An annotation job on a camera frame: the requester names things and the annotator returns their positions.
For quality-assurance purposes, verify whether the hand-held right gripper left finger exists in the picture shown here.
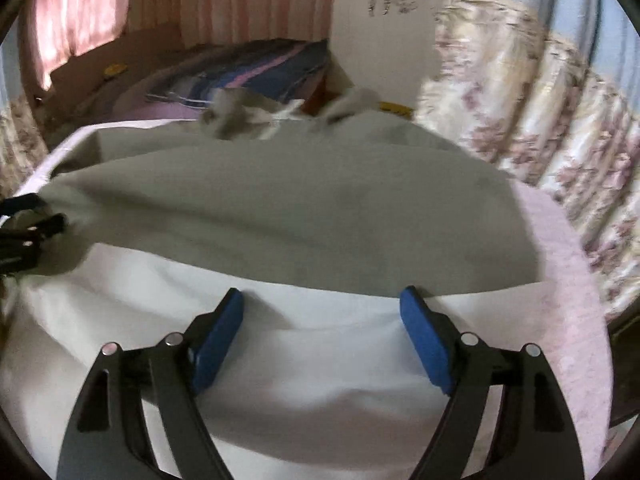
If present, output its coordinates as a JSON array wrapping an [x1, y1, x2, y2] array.
[[56, 287, 246, 480]]

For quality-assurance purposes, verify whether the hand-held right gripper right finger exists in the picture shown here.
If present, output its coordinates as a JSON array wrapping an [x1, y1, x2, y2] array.
[[399, 285, 586, 480]]

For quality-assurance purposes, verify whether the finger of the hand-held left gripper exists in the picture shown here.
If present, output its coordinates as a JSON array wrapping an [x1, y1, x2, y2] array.
[[0, 213, 69, 276], [0, 194, 48, 217]]

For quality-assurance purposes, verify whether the grey and white jacket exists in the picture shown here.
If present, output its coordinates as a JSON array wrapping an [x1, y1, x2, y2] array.
[[0, 87, 546, 480]]

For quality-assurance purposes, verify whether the brown bed headboard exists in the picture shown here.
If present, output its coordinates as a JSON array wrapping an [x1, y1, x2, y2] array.
[[30, 22, 186, 131]]

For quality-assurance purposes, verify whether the pink window curtain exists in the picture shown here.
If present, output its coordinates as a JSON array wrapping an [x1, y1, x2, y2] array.
[[25, 0, 133, 91]]

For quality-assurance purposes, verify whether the striped bed blanket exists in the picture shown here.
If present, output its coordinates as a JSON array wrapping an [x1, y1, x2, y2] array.
[[117, 39, 333, 111]]

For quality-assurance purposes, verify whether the white wardrobe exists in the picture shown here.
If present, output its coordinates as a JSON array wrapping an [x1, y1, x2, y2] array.
[[327, 0, 451, 111]]

